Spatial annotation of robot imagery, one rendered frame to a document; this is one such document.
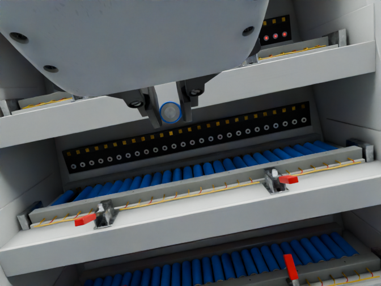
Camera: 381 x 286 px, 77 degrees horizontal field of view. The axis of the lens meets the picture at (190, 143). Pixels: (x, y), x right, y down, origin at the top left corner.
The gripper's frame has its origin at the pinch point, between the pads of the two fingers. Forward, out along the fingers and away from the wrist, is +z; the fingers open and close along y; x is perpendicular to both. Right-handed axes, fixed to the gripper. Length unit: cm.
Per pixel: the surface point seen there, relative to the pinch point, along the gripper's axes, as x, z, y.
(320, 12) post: -23.0, 21.4, -31.4
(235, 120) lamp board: -8.2, 31.2, -12.3
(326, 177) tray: 7.7, 20.5, -20.9
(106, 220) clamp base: 7.2, 19.8, 12.8
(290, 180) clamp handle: 7.4, 12.6, -12.3
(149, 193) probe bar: 4.2, 23.3, 6.7
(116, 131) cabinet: -12.6, 35.2, 14.2
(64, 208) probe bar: 3.8, 23.7, 21.0
